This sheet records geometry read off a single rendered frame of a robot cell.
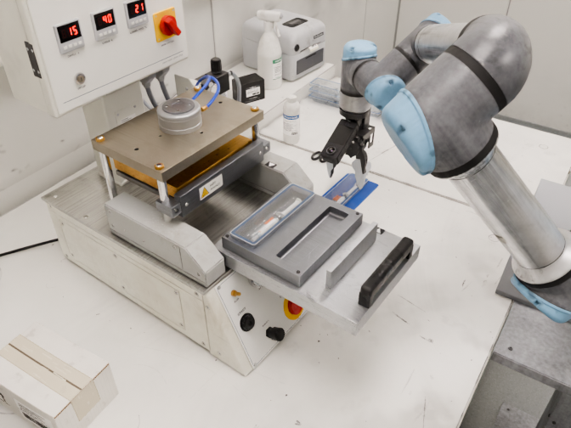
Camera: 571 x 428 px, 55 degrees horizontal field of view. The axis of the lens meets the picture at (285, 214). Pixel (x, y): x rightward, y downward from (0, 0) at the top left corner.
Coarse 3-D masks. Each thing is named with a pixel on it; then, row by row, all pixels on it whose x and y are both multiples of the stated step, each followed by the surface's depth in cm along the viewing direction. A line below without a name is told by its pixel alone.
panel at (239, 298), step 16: (224, 288) 96; (240, 288) 99; (256, 288) 102; (224, 304) 96; (240, 304) 99; (256, 304) 102; (272, 304) 105; (240, 320) 99; (256, 320) 102; (272, 320) 105; (288, 320) 108; (240, 336) 99; (256, 336) 102; (256, 352) 102
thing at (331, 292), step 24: (360, 240) 91; (384, 240) 97; (240, 264) 93; (336, 264) 87; (360, 264) 92; (408, 264) 94; (288, 288) 88; (312, 288) 88; (336, 288) 88; (384, 288) 88; (312, 312) 88; (336, 312) 84; (360, 312) 84
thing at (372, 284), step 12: (408, 240) 91; (396, 252) 89; (408, 252) 91; (384, 264) 87; (396, 264) 88; (372, 276) 85; (384, 276) 85; (360, 288) 84; (372, 288) 83; (360, 300) 85
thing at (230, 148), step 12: (228, 144) 106; (240, 144) 106; (216, 156) 102; (228, 156) 103; (120, 168) 103; (132, 168) 100; (192, 168) 99; (204, 168) 99; (132, 180) 102; (144, 180) 100; (156, 180) 97; (168, 180) 96; (180, 180) 96; (192, 180) 97; (156, 192) 99; (168, 192) 97
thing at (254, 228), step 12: (288, 192) 103; (300, 192) 103; (312, 192) 103; (276, 204) 100; (288, 204) 100; (300, 204) 100; (252, 216) 97; (264, 216) 97; (276, 216) 97; (240, 228) 94; (252, 228) 94; (264, 228) 94; (252, 240) 92
